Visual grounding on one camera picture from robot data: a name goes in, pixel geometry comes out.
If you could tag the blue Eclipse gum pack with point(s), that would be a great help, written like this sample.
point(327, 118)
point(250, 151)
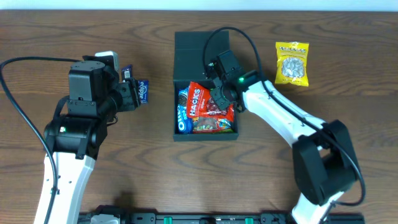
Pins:
point(143, 91)

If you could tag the dark green open box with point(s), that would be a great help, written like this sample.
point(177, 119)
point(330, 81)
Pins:
point(188, 68)

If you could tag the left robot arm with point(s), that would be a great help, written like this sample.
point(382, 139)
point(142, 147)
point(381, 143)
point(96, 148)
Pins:
point(78, 128)

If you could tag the blue Oreo cookie pack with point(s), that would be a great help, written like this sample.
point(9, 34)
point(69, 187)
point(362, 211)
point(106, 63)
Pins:
point(184, 123)

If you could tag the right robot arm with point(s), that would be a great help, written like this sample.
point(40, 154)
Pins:
point(325, 164)

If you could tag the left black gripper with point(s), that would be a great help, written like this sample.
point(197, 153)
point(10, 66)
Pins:
point(134, 93)

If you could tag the yellow Hacks candy bag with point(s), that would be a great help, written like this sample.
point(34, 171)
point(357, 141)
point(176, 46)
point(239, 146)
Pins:
point(292, 63)

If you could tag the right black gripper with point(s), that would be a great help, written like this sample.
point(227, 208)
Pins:
point(219, 96)

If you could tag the dark purple cookie bar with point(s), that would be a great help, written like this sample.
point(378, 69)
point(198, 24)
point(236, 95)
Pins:
point(126, 73)

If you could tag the red Hacks candy bag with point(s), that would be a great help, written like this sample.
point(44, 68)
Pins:
point(201, 104)

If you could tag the green Haribo worms bag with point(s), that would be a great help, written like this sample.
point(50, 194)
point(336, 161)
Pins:
point(211, 125)

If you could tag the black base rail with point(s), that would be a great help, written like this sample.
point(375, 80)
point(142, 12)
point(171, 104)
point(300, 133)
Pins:
point(112, 214)

